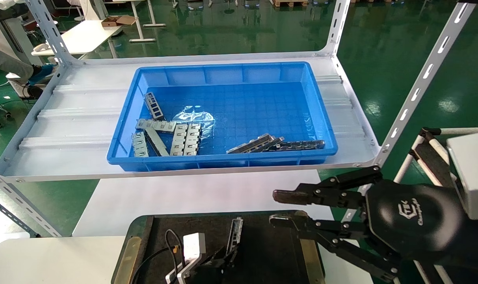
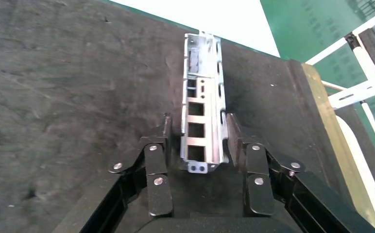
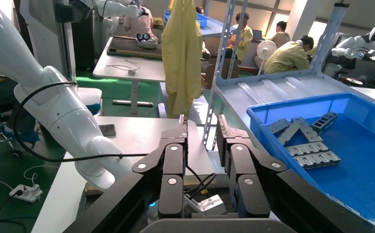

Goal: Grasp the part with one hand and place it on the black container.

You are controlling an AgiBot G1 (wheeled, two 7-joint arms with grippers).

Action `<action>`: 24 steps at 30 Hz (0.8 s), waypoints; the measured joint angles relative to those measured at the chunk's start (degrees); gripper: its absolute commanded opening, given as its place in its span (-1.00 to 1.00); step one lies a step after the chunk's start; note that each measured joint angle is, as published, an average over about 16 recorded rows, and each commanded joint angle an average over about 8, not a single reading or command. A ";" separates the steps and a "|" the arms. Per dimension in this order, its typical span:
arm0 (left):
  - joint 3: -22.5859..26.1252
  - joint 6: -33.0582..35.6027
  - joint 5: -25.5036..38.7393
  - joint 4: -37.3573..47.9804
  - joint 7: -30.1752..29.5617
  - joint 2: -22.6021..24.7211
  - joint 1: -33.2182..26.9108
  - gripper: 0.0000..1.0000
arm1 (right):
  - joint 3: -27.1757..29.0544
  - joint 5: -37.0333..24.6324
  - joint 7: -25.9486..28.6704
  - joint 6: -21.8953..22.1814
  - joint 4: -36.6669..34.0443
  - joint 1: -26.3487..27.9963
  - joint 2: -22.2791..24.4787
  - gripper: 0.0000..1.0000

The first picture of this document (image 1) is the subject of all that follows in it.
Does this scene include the black camera cable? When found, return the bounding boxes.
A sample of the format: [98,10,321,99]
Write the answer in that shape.
[130,229,186,284]

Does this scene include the open cardboard box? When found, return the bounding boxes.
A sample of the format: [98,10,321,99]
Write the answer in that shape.
[101,15,137,27]

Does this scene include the white slotted shelf post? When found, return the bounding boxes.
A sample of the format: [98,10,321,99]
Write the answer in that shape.
[322,0,350,56]
[337,0,478,231]
[0,166,62,237]
[26,0,72,65]

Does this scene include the metal shells at bin front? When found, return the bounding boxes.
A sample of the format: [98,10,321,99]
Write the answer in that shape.
[227,133,275,154]

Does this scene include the silver metal channel bracket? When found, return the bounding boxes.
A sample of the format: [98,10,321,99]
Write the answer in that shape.
[226,217,244,255]

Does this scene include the dark perforated metal bracket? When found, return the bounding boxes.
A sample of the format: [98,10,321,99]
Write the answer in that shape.
[144,92,165,121]
[270,140,325,152]

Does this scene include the clear plastic bag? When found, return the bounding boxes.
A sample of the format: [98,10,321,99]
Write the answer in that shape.
[172,105,216,138]

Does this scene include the silver metal bracket part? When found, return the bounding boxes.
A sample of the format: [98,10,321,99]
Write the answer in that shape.
[183,123,201,156]
[170,123,188,156]
[262,136,285,152]
[135,119,177,134]
[145,127,170,157]
[131,131,149,157]

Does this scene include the dark slotted cross brace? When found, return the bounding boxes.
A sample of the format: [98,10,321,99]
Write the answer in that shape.
[0,193,40,238]

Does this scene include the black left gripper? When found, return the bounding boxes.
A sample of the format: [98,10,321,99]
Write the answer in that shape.
[184,248,243,284]

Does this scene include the seated person grey trousers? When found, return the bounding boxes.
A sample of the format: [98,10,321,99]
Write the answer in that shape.
[0,35,54,85]

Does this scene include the white tube rack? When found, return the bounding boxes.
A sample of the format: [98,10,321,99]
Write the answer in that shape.
[392,127,478,284]

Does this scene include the blue plastic bin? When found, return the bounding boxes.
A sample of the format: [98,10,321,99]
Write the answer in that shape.
[106,62,339,172]

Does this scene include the white metal shelf board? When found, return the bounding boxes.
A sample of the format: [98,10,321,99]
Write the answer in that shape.
[0,51,381,183]

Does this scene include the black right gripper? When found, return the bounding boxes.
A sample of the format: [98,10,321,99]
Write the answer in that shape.
[270,166,466,282]

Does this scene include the black container with brass edges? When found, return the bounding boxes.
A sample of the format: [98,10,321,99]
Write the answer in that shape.
[112,210,326,284]

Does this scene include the white desk frame legs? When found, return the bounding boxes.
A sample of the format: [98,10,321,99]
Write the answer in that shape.
[121,0,166,43]

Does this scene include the white background table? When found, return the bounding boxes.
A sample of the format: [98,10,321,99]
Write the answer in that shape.
[31,20,123,56]

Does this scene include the black foam pad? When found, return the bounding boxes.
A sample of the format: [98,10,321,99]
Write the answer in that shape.
[410,134,460,186]

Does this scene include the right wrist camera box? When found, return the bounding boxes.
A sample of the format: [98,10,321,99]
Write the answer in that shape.
[446,132,478,220]

